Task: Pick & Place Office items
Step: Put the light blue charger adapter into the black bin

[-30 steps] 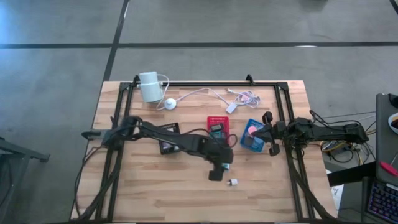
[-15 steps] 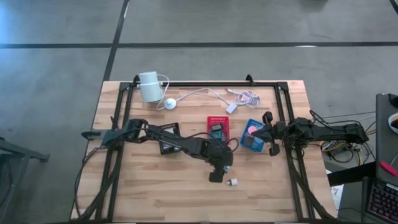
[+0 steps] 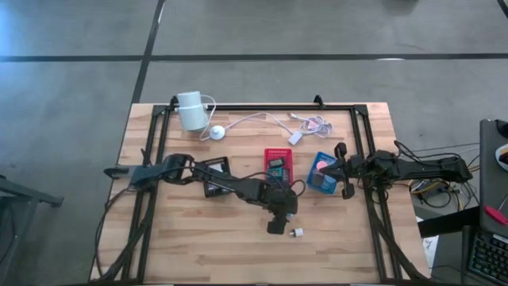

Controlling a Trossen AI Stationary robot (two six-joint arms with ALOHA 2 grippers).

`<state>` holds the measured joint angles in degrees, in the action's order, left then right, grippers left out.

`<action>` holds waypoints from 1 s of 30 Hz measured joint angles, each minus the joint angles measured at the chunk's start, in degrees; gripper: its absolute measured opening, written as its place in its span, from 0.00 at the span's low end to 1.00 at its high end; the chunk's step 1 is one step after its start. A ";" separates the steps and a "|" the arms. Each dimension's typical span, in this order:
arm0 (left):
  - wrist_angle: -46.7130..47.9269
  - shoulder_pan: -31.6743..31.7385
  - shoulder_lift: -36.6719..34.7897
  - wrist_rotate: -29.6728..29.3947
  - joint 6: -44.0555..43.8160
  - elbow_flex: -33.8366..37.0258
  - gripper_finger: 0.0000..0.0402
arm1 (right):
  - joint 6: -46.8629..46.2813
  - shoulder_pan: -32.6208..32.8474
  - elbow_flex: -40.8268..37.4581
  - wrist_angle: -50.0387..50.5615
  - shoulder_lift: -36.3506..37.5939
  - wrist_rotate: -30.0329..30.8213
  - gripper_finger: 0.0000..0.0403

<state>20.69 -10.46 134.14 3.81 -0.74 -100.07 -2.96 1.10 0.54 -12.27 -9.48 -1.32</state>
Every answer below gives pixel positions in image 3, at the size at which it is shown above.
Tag long white cable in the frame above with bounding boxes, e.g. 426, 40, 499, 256
222, 111, 294, 137

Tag white paper sheet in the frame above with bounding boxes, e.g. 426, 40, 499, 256
421, 234, 440, 261

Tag red plastic basket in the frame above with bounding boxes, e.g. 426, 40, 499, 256
264, 148, 295, 187

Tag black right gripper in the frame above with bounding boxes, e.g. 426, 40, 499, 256
319, 141, 360, 199

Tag thin white projector cable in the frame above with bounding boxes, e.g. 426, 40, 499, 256
199, 94, 217, 141

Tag white and yellow roll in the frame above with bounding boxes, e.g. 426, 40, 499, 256
495, 143, 508, 172

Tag coiled white cable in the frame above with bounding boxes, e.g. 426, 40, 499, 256
289, 112, 335, 139

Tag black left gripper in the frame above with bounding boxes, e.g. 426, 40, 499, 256
260, 184, 299, 235

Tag blue plastic basket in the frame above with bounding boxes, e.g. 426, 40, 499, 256
306, 151, 339, 195

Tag black plastic basket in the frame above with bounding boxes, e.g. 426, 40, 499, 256
202, 156, 233, 199

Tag tangled floor cables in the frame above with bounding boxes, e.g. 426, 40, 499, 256
408, 174, 479, 210

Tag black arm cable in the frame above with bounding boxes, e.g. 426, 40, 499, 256
94, 184, 134, 279

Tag grey metal table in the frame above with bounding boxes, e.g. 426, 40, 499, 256
0, 174, 64, 286

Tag black keyboard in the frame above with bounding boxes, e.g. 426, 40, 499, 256
469, 231, 508, 286

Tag black aluminium frame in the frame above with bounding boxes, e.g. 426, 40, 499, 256
98, 102, 432, 285

